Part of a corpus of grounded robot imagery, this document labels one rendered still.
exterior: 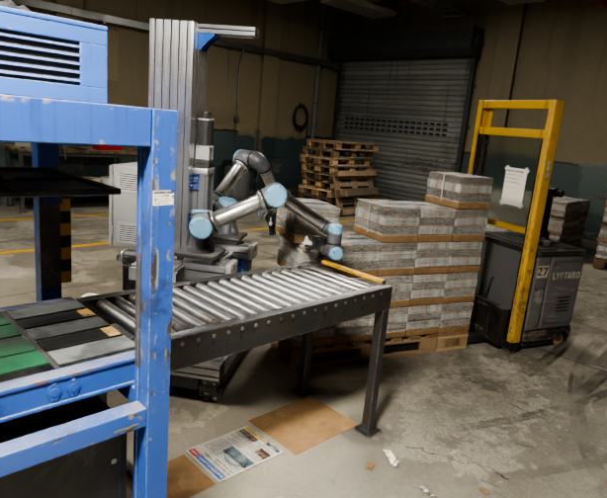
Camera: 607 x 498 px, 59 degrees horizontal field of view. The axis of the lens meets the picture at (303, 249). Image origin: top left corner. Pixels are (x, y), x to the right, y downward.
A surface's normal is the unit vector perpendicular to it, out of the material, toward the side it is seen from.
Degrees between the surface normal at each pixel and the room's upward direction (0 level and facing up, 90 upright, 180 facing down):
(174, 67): 90
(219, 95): 90
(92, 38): 90
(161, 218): 90
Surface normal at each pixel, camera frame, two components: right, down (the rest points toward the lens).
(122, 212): -0.14, 0.22
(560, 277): 0.40, 0.24
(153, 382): 0.69, 0.22
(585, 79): -0.72, 0.10
